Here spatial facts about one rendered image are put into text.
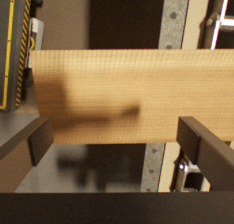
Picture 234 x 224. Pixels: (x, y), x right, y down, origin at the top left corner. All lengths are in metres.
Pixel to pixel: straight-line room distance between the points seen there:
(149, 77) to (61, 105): 0.14
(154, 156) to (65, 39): 0.95
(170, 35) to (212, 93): 0.12
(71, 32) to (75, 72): 0.91
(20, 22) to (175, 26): 0.71
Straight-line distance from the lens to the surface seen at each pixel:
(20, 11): 0.91
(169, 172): 0.41
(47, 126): 0.16
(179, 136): 0.17
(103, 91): 0.26
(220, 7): 0.33
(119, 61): 0.25
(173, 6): 0.33
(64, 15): 1.18
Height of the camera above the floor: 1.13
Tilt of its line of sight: 73 degrees down
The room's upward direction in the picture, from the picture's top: 179 degrees clockwise
